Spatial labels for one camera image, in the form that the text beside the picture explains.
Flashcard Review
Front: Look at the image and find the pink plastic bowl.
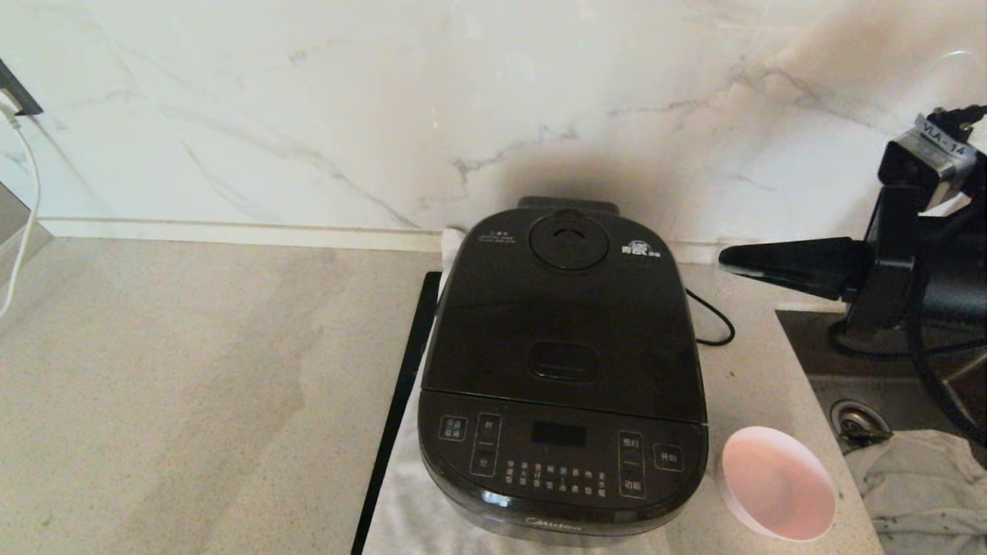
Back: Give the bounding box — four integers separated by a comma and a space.
721, 425, 837, 541

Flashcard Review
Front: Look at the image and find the black rice cooker lid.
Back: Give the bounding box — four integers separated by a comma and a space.
422, 197, 707, 423

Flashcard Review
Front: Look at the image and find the black Midea rice cooker base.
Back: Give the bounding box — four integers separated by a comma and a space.
419, 224, 709, 547

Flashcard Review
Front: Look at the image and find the stainless steel sink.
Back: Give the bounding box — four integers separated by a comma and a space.
773, 308, 987, 555

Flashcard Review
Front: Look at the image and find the metal sink drain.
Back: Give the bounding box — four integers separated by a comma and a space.
830, 399, 891, 448

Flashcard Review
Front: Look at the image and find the crumpled grey cloth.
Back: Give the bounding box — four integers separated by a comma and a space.
844, 429, 987, 555

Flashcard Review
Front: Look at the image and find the long black flat strip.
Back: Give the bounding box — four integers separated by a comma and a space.
351, 271, 442, 555

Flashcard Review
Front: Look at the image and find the white terry towel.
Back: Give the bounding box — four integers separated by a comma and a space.
362, 227, 672, 555

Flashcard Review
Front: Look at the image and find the grey box-shaped appliance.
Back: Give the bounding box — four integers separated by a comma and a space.
0, 183, 55, 290

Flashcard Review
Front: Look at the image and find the black power cord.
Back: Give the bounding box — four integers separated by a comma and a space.
685, 287, 736, 348

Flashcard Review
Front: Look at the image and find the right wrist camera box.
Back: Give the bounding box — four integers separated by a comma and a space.
879, 112, 980, 210

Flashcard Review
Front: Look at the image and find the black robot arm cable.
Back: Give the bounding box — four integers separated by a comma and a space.
829, 104, 987, 449

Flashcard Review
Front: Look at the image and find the white cable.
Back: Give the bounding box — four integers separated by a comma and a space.
0, 104, 44, 321

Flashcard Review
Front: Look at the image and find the black wall socket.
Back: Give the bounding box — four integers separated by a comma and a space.
0, 58, 45, 119

